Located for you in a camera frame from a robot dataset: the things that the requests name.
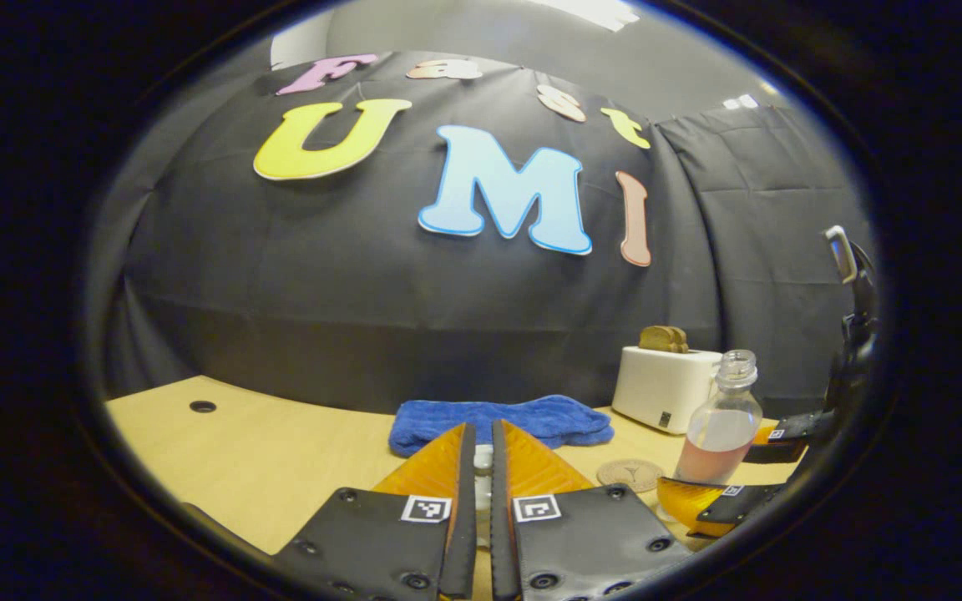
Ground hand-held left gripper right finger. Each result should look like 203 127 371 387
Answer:
491 419 692 601

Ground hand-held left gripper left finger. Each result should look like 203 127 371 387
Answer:
271 422 478 601

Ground clear plastic water bottle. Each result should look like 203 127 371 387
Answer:
675 349 764 487

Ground white toaster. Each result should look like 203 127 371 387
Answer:
612 346 724 435

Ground blue folded towel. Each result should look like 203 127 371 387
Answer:
388 395 615 458

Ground black backdrop cloth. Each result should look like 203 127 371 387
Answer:
101 50 874 418

